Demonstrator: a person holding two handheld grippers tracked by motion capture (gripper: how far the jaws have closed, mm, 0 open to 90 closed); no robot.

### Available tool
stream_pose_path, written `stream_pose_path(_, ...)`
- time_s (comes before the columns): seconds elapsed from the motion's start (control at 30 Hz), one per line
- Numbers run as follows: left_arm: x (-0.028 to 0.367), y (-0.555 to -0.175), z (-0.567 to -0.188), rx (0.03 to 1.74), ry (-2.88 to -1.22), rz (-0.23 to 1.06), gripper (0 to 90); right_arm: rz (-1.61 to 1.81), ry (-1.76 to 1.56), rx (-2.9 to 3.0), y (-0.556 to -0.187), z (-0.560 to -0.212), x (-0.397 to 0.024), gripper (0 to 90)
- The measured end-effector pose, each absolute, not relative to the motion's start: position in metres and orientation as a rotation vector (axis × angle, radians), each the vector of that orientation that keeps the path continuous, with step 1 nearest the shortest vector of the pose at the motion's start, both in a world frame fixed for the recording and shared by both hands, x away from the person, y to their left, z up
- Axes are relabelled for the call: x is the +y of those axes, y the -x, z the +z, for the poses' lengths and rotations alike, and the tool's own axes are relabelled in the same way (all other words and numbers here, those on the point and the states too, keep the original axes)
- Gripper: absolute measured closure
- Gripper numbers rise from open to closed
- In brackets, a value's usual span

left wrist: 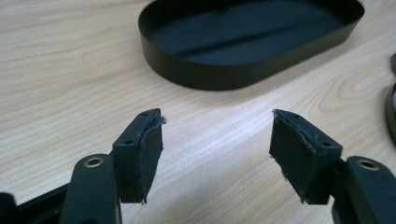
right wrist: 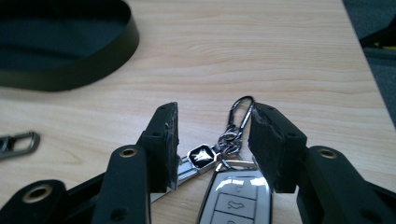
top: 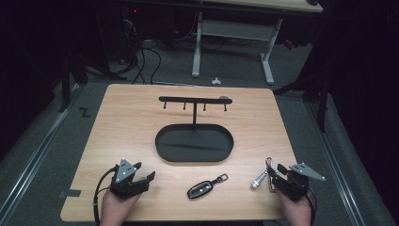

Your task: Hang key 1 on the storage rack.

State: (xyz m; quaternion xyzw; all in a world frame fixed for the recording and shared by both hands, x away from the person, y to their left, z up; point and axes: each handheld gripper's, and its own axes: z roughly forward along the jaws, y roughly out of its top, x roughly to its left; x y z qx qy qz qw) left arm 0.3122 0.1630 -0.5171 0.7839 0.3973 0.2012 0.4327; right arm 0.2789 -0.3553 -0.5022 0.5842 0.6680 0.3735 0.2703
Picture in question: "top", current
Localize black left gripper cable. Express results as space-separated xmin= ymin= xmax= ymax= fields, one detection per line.
xmin=92 ymin=165 xmax=120 ymax=226

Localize metal floor rail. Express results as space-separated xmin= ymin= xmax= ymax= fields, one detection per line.
xmin=306 ymin=102 xmax=367 ymax=226
xmin=0 ymin=107 xmax=71 ymax=218

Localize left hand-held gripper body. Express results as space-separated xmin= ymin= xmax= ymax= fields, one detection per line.
xmin=109 ymin=158 xmax=151 ymax=201

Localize white frame desk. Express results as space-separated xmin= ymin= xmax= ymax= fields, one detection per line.
xmin=190 ymin=0 xmax=325 ymax=87

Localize silver flashlight keychain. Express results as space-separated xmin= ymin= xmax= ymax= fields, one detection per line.
xmin=250 ymin=156 xmax=279 ymax=193

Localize black floor cables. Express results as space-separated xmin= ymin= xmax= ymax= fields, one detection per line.
xmin=121 ymin=39 xmax=163 ymax=86

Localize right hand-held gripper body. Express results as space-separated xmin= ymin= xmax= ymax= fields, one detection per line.
xmin=271 ymin=162 xmax=327 ymax=202

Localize black car key fob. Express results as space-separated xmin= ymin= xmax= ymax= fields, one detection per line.
xmin=186 ymin=173 xmax=230 ymax=201

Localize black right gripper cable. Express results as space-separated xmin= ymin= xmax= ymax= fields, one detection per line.
xmin=305 ymin=186 xmax=318 ymax=226

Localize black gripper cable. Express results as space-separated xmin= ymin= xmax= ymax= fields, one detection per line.
xmin=92 ymin=165 xmax=120 ymax=226
xmin=305 ymin=186 xmax=318 ymax=226

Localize black metal stand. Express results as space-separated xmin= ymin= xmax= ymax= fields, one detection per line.
xmin=272 ymin=73 xmax=331 ymax=134
xmin=58 ymin=55 xmax=89 ymax=114

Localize black tape strip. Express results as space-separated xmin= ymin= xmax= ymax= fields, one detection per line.
xmin=58 ymin=188 xmax=82 ymax=199

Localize black oval tray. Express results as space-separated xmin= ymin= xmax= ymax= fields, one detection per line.
xmin=154 ymin=95 xmax=235 ymax=164

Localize person's right hand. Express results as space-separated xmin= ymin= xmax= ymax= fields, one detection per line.
xmin=275 ymin=187 xmax=313 ymax=226

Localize person's left hand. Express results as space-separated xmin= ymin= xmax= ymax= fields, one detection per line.
xmin=99 ymin=188 xmax=141 ymax=226

